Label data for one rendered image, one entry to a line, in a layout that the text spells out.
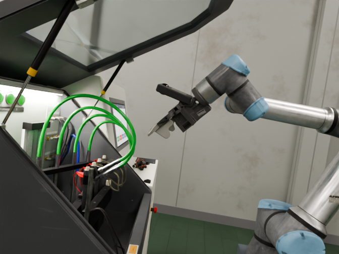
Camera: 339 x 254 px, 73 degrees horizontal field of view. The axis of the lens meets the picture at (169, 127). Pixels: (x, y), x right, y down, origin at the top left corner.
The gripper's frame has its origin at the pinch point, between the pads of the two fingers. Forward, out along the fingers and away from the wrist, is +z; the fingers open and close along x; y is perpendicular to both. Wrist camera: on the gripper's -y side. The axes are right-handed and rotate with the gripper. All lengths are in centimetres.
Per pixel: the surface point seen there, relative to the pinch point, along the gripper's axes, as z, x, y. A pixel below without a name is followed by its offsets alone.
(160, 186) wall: 135, 203, 71
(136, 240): 27.5, -9.9, 25.9
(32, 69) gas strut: 4.9, -21.8, -31.2
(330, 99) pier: -97, 233, 112
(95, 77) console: 24, 43, -41
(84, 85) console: 31, 41, -42
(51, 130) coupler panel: 52, 23, -32
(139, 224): 31.2, 0.8, 25.5
